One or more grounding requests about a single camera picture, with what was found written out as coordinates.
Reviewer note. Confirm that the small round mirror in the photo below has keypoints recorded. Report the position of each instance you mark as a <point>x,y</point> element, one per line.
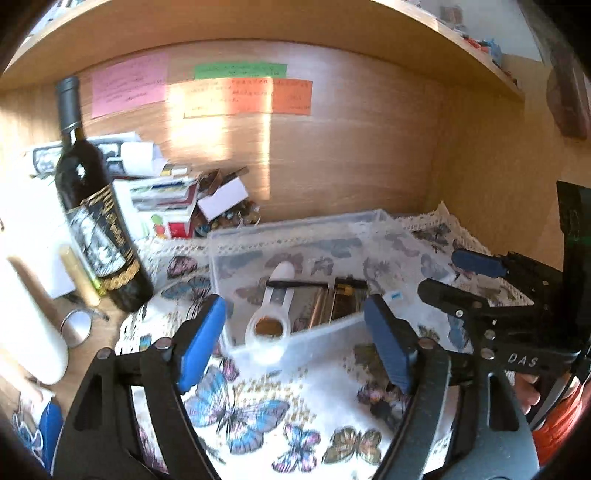
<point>75,327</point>

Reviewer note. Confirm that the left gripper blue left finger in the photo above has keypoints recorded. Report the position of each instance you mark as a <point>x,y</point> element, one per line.
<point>195,341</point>

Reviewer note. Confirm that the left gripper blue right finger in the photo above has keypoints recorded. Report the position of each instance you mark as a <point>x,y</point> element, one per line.
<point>395,341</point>

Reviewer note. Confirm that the black gold cosmetic bottle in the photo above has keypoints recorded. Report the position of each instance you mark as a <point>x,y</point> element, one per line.
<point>345,297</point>

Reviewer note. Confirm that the black silver pen tool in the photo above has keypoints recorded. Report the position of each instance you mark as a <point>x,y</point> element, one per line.
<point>304,284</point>

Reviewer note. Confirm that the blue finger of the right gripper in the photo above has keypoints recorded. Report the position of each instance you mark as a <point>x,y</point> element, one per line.
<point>479,263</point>
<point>451,300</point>

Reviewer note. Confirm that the pink paper note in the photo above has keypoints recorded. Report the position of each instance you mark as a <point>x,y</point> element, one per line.
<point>129,84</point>

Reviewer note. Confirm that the butterfly print tablecloth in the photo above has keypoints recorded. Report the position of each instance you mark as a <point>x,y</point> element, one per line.
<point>326,410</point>

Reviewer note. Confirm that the white curved object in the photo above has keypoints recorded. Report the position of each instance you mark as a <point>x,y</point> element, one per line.
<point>27,336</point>

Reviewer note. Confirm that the orange paper note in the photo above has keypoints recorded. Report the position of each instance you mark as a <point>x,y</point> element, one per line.
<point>247,95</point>

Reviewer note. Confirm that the green paper note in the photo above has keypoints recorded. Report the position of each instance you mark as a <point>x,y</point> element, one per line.
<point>215,70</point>

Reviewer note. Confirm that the clear plastic storage box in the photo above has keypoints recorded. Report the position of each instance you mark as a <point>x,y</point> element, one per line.
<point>372,246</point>

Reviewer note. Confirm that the stack of books and papers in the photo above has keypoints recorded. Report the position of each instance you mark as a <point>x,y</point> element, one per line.
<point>157,198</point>

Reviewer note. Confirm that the right hand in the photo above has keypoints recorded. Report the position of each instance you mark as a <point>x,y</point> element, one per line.
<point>526,393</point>

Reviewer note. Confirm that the white handheld magnifier device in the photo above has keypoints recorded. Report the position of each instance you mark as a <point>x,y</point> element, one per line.
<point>268,331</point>

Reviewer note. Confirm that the dark wine bottle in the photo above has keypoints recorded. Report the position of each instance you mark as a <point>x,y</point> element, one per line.
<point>92,211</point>

